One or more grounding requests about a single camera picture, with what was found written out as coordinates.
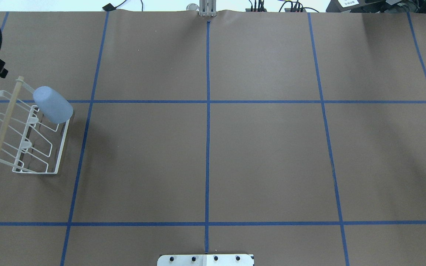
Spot light blue plastic cup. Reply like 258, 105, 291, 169
33, 86, 73, 124

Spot small black sensor puck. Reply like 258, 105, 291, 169
102, 3, 116, 12

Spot black device top right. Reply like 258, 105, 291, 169
326, 0, 426, 14

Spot aluminium frame post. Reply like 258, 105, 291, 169
198, 0, 217, 17

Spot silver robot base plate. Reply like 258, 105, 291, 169
157, 254, 255, 266

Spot white wire cup holder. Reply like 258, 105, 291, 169
0, 76, 74, 175

